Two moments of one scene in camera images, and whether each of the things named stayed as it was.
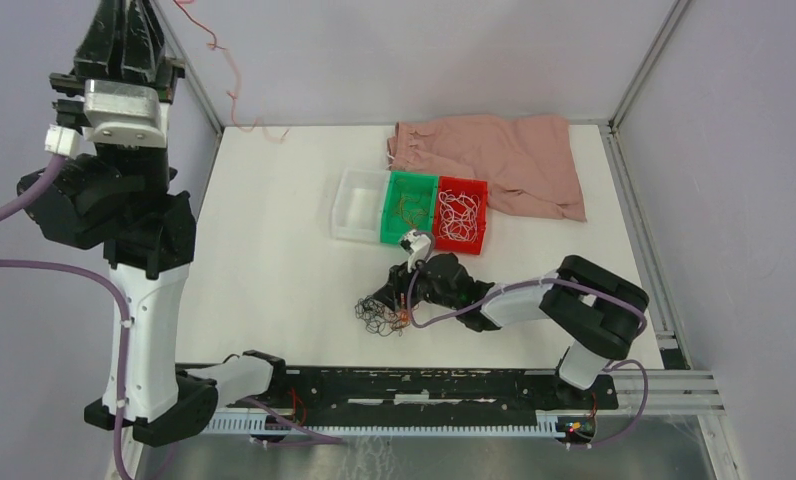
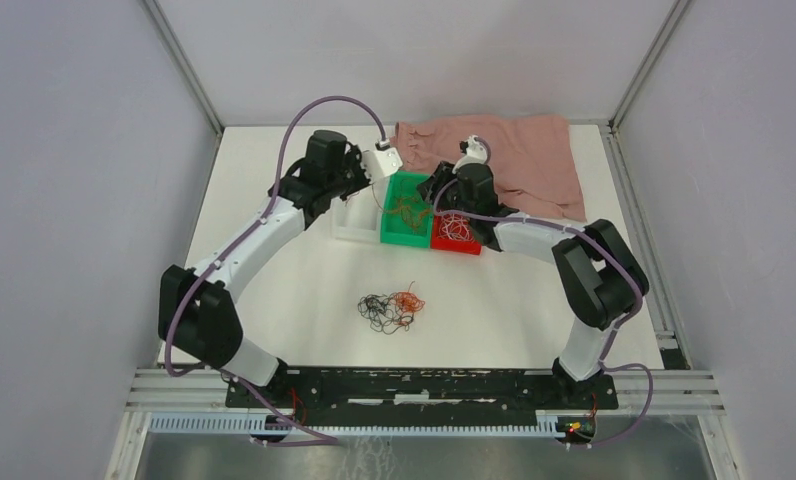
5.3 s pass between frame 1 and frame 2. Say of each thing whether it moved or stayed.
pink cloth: stayed
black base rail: stayed
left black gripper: moved
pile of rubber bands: stayed
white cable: stayed
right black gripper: moved
